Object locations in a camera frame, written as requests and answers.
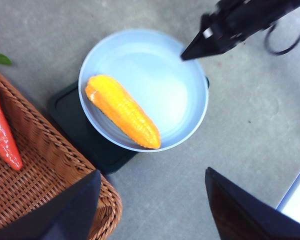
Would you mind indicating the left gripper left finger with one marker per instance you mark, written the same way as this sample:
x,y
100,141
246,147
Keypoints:
x,y
60,215

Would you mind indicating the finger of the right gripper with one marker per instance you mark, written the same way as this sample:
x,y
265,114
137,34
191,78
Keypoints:
x,y
202,48

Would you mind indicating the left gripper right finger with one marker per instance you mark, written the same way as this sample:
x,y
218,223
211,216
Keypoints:
x,y
245,215

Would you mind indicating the blue round plate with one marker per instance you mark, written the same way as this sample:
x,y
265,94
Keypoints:
x,y
165,95

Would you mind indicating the yellow corn cob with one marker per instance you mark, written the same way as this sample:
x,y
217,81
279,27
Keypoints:
x,y
122,110

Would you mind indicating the brown woven wicker basket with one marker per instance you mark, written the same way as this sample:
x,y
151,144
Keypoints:
x,y
40,150

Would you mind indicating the black rectangular tray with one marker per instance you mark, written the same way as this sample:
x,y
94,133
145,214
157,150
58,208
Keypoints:
x,y
85,140

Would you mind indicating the orange carrot with green leaves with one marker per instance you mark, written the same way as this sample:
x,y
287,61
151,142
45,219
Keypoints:
x,y
2,140

